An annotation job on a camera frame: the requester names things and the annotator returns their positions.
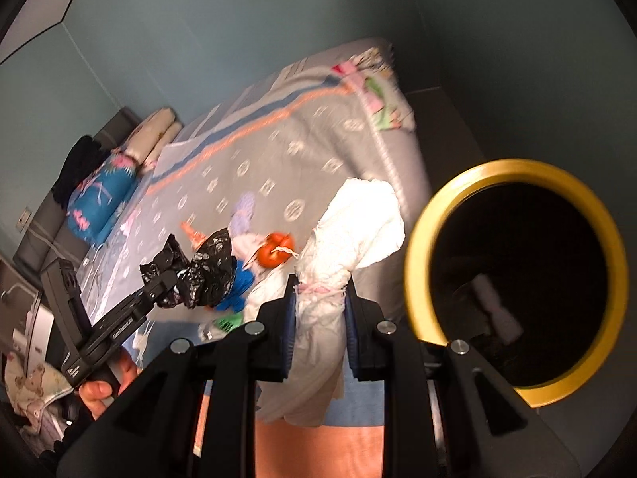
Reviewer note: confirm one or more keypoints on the orange snack wrapper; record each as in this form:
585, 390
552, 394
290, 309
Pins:
191, 232

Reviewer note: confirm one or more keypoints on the white paper towel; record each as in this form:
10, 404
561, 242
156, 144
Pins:
358, 229

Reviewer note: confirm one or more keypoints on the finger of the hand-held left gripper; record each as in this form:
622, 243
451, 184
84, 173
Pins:
160, 291

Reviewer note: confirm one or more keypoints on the blue floral pillow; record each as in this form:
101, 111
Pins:
94, 199

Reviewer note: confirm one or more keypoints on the colourful cartoon printed cloth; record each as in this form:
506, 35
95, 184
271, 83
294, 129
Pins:
375, 90

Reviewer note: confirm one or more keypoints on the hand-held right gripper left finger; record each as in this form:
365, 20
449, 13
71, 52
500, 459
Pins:
291, 328

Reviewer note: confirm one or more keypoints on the black cloth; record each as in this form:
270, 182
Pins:
77, 169

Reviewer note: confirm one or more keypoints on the white crumpled plastic bag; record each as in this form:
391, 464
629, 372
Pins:
248, 248

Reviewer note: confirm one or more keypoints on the light purple cloth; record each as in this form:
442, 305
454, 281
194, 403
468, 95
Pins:
244, 214

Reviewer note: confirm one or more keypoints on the cream floral pillow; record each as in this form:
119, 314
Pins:
149, 127
168, 143

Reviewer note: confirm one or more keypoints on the blue cloth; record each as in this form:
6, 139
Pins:
242, 281

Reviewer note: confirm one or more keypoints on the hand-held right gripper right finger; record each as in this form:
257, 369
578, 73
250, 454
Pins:
351, 331

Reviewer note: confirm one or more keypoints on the orange cloth item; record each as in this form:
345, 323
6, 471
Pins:
271, 255

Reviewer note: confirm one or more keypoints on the crushed bottle with green label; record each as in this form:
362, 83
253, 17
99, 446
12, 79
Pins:
219, 327

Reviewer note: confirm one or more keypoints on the black patterned garment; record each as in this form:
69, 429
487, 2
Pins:
214, 264

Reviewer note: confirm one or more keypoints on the wall socket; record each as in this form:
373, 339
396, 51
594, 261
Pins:
22, 219

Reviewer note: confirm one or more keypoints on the person's left hand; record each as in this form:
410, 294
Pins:
97, 397

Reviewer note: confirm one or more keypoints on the grey printed blanket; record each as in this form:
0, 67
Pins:
298, 149

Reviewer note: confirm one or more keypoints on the bear printed cloth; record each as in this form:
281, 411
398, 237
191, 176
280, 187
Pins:
30, 383

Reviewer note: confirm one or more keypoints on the black bin with yellow rim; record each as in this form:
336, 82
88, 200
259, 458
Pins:
423, 239

